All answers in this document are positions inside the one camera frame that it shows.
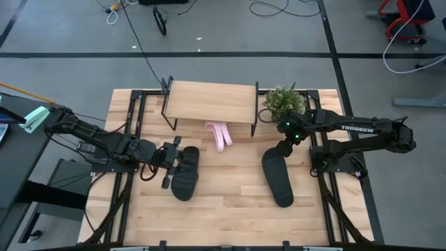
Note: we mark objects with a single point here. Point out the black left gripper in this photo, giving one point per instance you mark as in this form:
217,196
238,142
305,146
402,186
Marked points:
169,155

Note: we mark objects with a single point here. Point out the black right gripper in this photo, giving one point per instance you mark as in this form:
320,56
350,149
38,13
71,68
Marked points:
291,130

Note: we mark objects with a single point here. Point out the black rubber slide sandal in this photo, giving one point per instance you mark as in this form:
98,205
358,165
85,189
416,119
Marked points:
278,184
186,181

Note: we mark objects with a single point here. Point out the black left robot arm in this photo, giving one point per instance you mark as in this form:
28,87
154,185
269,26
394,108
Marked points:
104,139

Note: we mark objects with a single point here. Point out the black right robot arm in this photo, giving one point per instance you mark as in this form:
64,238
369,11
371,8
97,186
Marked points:
355,129

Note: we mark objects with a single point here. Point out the potted green plant black pot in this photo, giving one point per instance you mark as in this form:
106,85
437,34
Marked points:
284,101

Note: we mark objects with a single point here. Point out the black power adapter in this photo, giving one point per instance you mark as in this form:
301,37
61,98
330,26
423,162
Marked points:
86,147

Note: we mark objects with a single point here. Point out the grey metal floor foot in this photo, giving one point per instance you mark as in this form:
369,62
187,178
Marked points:
432,62
418,102

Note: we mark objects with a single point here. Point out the mint green stapler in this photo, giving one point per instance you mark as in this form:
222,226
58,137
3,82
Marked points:
35,120

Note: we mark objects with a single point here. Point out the black desk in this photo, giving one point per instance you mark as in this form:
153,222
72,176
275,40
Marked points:
17,167

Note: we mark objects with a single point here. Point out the black box on floor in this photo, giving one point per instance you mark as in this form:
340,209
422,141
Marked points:
162,1

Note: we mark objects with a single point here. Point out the yellow stick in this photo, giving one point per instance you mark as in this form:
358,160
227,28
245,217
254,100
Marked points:
24,92

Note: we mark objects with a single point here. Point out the yellow plug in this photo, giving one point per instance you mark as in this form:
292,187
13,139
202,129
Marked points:
114,6

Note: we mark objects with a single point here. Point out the black flat device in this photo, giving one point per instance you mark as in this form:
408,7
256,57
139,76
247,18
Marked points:
10,114

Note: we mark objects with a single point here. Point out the phone with light screen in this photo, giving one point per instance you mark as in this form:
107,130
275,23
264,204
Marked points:
2,134

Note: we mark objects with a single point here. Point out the red and black chair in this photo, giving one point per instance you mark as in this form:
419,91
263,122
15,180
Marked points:
404,14

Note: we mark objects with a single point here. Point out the wooden shelf black metal frame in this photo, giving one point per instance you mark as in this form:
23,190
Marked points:
209,101

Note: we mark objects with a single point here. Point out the black metal table frame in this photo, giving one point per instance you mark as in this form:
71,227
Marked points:
150,92

